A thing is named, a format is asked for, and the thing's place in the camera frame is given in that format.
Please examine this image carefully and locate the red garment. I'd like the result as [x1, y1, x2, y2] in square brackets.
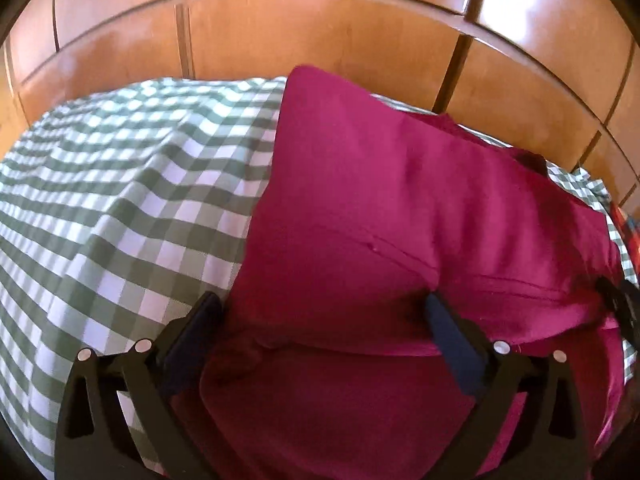
[167, 65, 632, 480]

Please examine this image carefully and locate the multicoloured checkered pillow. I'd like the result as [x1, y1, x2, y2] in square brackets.
[606, 199, 640, 267]

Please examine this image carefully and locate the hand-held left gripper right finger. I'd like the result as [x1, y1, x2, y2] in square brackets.
[424, 291, 590, 480]

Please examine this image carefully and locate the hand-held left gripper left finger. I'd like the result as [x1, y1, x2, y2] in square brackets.
[54, 291, 223, 480]

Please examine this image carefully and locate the green checkered bed sheet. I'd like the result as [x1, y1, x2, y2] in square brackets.
[0, 76, 632, 480]

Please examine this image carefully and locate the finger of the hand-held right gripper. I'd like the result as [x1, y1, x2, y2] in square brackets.
[597, 277, 640, 345]

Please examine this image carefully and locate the wooden wardrobe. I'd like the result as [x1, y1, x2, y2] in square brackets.
[0, 0, 640, 211]

